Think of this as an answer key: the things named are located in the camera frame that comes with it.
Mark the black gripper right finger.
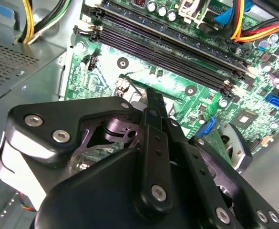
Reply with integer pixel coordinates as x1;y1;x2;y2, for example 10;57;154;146
158;94;279;229

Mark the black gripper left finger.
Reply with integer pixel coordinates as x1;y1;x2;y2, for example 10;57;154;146
7;88;175;218

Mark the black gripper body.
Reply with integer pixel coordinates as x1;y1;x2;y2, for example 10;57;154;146
35;149;211;229

